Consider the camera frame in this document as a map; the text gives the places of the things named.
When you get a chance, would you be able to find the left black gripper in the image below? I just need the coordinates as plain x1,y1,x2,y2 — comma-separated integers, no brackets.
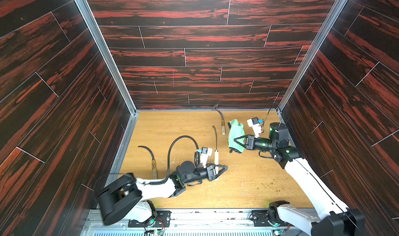
181,164,225,186

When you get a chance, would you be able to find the green microfibre rag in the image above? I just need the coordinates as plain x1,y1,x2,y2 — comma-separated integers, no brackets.
228,119,245,153

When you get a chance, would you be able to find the sickle plain wooden handle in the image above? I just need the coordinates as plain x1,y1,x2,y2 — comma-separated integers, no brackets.
212,125,220,180

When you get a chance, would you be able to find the sickle with yellow label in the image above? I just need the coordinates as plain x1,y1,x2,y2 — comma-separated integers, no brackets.
212,106,226,135

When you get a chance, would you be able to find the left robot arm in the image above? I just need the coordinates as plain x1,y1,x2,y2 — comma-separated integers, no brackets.
96,161,228,226

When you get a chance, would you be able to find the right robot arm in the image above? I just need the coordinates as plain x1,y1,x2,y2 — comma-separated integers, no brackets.
228,118,365,236

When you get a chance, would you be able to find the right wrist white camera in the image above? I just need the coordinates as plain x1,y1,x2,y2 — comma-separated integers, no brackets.
247,117,264,138

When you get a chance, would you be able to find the wrist white camera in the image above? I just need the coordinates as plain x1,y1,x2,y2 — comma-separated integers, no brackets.
199,147,213,168
247,117,264,138

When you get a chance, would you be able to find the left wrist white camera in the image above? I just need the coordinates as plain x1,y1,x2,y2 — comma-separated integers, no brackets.
199,147,213,168

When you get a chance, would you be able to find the left black corrugated cable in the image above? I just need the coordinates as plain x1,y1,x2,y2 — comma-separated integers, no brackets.
146,135,200,186

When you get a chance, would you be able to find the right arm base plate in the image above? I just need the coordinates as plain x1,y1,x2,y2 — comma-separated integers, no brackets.
249,210,289,227

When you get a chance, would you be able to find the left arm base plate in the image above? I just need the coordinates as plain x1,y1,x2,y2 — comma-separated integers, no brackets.
128,210,171,229

